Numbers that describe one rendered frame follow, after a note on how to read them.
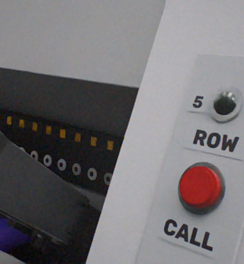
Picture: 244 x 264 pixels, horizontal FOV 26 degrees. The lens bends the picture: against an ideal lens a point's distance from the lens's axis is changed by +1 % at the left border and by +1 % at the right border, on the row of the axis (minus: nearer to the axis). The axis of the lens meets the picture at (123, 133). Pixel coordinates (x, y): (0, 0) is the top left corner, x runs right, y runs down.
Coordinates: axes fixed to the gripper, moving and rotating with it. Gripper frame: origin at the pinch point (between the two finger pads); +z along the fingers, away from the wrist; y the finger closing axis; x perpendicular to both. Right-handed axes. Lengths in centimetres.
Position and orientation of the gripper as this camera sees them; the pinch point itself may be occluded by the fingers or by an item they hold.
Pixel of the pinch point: (72, 228)
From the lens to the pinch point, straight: 32.7
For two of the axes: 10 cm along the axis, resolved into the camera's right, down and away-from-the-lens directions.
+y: 7.4, 1.6, -6.6
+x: 4.2, -8.7, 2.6
